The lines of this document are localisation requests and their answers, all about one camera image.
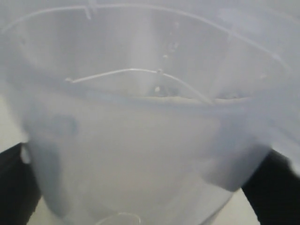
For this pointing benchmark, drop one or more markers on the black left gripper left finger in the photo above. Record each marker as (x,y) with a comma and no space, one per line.
(19,192)

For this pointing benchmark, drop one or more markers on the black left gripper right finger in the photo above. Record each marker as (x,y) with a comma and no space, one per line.
(273,192)

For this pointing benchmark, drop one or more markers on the clear plastic water pitcher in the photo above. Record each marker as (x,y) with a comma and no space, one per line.
(149,112)

